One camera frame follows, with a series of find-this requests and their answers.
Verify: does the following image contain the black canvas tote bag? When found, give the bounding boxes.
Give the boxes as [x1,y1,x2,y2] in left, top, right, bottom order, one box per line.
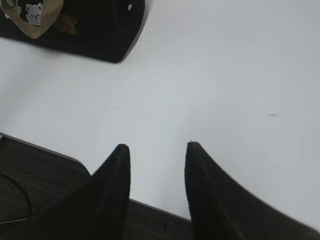
[0,0,146,63]

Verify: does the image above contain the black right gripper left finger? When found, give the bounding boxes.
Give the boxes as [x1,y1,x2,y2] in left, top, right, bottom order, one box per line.
[37,144,131,240]

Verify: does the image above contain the black cable on floor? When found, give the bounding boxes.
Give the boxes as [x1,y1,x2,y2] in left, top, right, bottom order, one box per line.
[0,172,36,224]

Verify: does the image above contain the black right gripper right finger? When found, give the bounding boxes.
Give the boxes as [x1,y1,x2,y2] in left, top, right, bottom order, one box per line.
[184,141,320,240]

